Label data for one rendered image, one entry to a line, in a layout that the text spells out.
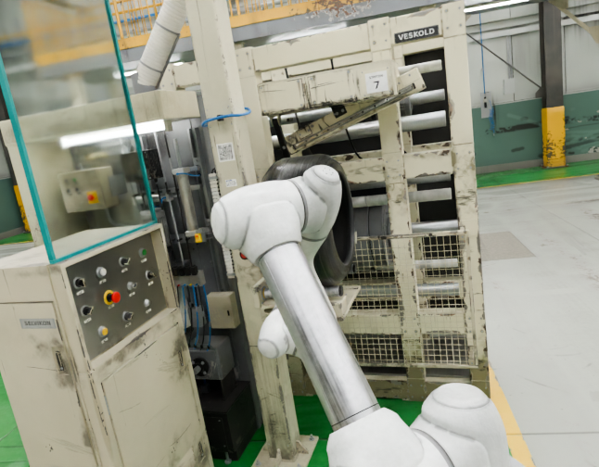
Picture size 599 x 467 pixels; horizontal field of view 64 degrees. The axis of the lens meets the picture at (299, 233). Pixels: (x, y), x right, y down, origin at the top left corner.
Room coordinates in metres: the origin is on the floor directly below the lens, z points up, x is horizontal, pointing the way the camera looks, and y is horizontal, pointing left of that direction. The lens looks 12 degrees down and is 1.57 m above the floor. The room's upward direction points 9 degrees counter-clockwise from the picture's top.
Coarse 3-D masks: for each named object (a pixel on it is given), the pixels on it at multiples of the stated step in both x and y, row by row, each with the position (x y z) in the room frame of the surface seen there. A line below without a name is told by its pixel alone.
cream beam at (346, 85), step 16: (368, 64) 2.08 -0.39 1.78; (384, 64) 2.05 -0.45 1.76; (288, 80) 2.20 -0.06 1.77; (304, 80) 2.17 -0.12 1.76; (320, 80) 2.15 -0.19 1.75; (336, 80) 2.12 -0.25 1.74; (352, 80) 2.10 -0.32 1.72; (272, 96) 2.22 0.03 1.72; (288, 96) 2.20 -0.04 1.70; (304, 96) 2.18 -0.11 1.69; (320, 96) 2.15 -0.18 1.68; (336, 96) 2.13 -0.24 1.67; (352, 96) 2.10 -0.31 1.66; (368, 96) 2.08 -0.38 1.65; (384, 96) 2.11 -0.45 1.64; (272, 112) 2.23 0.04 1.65; (288, 112) 2.26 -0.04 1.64
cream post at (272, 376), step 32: (192, 0) 2.04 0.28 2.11; (224, 0) 2.11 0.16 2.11; (192, 32) 2.05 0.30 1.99; (224, 32) 2.06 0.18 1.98; (224, 64) 2.01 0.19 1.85; (224, 96) 2.02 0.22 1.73; (224, 128) 2.02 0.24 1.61; (224, 192) 2.04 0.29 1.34; (256, 320) 2.03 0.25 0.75; (256, 352) 2.04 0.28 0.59; (256, 384) 2.05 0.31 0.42; (288, 384) 2.10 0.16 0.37; (288, 416) 2.04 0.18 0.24; (288, 448) 2.01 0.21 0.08
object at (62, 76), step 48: (0, 0) 1.50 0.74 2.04; (48, 0) 1.67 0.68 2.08; (96, 0) 1.90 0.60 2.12; (0, 48) 1.46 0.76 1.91; (48, 48) 1.63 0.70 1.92; (96, 48) 1.84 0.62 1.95; (48, 96) 1.58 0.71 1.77; (96, 96) 1.79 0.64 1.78; (48, 144) 1.54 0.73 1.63; (96, 144) 1.73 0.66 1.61; (48, 192) 1.49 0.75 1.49; (96, 192) 1.68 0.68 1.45; (144, 192) 1.92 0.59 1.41; (48, 240) 1.44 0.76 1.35; (96, 240) 1.63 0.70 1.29
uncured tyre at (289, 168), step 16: (288, 160) 1.96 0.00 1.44; (304, 160) 1.91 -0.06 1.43; (320, 160) 1.90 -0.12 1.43; (336, 160) 2.02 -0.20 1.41; (272, 176) 1.88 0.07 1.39; (288, 176) 1.85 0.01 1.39; (352, 208) 2.14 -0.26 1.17; (336, 224) 2.23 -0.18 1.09; (352, 224) 2.13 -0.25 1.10; (336, 240) 2.20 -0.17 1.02; (352, 240) 2.09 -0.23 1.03; (320, 256) 1.73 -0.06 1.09; (336, 256) 1.79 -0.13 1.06; (352, 256) 2.05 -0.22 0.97; (320, 272) 1.77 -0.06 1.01; (336, 272) 1.81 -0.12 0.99
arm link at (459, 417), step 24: (456, 384) 0.87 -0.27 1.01; (432, 408) 0.81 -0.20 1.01; (456, 408) 0.79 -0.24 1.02; (480, 408) 0.79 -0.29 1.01; (432, 432) 0.78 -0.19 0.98; (456, 432) 0.77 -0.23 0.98; (480, 432) 0.76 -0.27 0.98; (504, 432) 0.79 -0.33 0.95; (456, 456) 0.74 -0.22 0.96; (480, 456) 0.75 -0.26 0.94; (504, 456) 0.77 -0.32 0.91
